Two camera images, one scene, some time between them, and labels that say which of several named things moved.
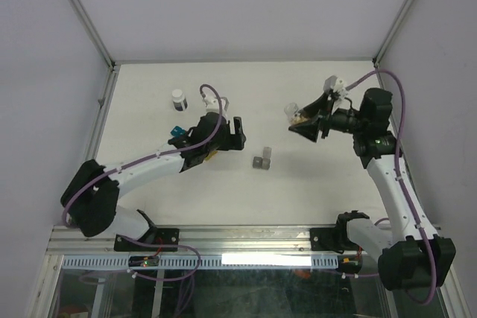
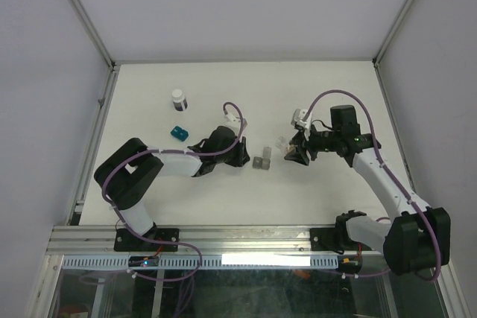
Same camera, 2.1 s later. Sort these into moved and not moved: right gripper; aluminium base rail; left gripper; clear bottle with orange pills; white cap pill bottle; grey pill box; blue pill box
Moved: clear bottle with orange pills; right gripper; left gripper
Not moved: blue pill box; white cap pill bottle; aluminium base rail; grey pill box
